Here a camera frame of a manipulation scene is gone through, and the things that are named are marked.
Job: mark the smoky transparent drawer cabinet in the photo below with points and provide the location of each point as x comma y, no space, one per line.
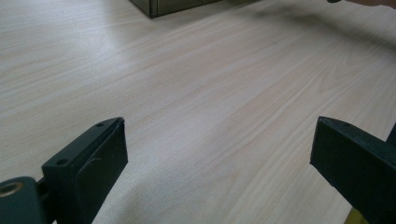
174,6

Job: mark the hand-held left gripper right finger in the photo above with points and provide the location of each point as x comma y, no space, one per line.
358,168

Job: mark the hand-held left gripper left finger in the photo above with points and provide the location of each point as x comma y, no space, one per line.
87,174

